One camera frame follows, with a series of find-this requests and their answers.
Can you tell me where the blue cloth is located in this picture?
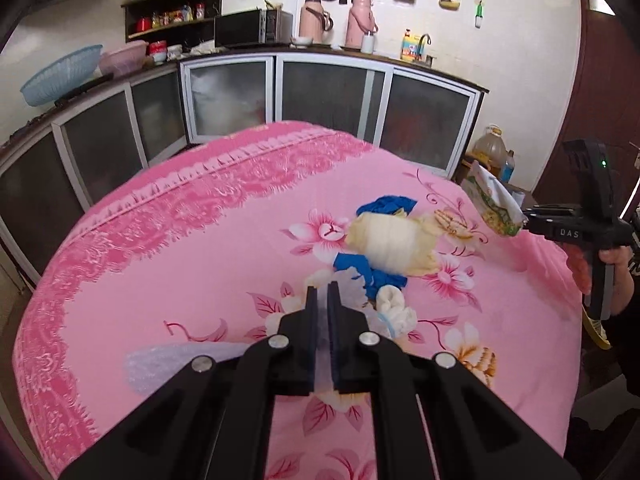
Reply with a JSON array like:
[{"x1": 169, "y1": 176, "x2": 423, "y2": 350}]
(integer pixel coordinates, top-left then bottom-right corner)
[{"x1": 332, "y1": 195, "x2": 418, "y2": 301}]

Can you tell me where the white rolled cloth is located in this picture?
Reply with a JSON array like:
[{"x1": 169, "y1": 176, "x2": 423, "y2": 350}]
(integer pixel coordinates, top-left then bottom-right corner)
[{"x1": 375, "y1": 286, "x2": 418, "y2": 338}]

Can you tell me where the yellow rimmed black bin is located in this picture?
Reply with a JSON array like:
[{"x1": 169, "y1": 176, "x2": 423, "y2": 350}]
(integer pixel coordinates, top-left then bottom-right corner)
[{"x1": 581, "y1": 304, "x2": 612, "y2": 351}]

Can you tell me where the row of spice jars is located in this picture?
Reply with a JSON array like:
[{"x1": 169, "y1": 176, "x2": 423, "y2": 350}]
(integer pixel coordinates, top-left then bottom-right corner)
[{"x1": 135, "y1": 2, "x2": 206, "y2": 31}]

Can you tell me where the blue plastic basin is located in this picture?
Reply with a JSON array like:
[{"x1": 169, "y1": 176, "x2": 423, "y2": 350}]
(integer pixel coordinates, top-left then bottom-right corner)
[{"x1": 20, "y1": 44, "x2": 104, "y2": 107}]

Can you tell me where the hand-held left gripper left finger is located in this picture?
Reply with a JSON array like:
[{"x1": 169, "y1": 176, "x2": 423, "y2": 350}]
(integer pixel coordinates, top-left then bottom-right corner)
[{"x1": 60, "y1": 286, "x2": 321, "y2": 480}]

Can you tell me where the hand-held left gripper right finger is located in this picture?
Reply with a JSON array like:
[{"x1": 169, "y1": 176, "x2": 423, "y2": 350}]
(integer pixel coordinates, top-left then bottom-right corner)
[{"x1": 326, "y1": 281, "x2": 583, "y2": 480}]

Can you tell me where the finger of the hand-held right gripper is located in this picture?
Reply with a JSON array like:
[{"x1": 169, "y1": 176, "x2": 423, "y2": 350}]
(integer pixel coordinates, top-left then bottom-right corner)
[{"x1": 520, "y1": 204, "x2": 582, "y2": 236}]

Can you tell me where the black microwave oven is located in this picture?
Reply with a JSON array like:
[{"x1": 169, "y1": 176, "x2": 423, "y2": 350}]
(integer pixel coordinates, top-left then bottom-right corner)
[{"x1": 214, "y1": 8, "x2": 294, "y2": 49}]

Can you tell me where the small blue label bottle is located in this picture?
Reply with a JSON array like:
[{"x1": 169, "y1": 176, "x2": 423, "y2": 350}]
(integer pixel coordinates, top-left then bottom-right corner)
[{"x1": 500, "y1": 147, "x2": 517, "y2": 184}]

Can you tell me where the yellow dish soap bottle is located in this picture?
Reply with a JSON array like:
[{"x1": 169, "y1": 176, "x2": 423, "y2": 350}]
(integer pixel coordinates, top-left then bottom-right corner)
[{"x1": 400, "y1": 29, "x2": 423, "y2": 62}]

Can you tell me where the pink plastic basin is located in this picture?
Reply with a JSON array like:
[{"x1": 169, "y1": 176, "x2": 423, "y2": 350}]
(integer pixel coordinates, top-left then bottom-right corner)
[{"x1": 98, "y1": 40, "x2": 149, "y2": 77}]

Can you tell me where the cream plastic bag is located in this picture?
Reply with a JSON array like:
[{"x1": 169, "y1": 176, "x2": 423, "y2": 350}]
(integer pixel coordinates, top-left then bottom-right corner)
[{"x1": 346, "y1": 211, "x2": 441, "y2": 277}]

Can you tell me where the pink floral tablecloth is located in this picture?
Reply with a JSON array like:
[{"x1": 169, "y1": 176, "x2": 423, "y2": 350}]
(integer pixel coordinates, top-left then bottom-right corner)
[{"x1": 15, "y1": 120, "x2": 591, "y2": 480}]

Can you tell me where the metal faucet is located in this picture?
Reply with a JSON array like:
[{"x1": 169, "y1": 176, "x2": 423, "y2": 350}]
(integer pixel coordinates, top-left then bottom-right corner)
[{"x1": 417, "y1": 33, "x2": 436, "y2": 67}]

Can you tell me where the kitchen cabinet counter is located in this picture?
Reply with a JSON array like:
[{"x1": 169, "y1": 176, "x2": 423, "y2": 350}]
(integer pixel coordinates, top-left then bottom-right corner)
[{"x1": 0, "y1": 42, "x2": 490, "y2": 286}]

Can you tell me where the large cooking oil bottle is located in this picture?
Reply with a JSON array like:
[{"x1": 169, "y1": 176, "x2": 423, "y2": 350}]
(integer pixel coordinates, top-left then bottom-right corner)
[{"x1": 472, "y1": 125, "x2": 508, "y2": 181}]

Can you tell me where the person's right hand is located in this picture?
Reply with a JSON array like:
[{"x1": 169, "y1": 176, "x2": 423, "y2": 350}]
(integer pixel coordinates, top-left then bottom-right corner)
[{"x1": 567, "y1": 244, "x2": 636, "y2": 313}]

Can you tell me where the yellow print white wrapper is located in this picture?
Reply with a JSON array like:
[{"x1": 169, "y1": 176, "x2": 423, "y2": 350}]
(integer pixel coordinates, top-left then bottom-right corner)
[{"x1": 470, "y1": 162, "x2": 526, "y2": 237}]

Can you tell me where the brown wooden door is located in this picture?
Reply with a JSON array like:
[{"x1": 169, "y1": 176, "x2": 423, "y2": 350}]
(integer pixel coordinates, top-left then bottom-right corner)
[{"x1": 530, "y1": 0, "x2": 640, "y2": 211}]

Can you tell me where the pink thermos flask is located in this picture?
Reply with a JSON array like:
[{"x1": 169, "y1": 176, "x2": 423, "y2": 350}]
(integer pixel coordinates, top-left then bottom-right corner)
[
  {"x1": 298, "y1": 0, "x2": 333, "y2": 47},
  {"x1": 345, "y1": 0, "x2": 378, "y2": 51}
]

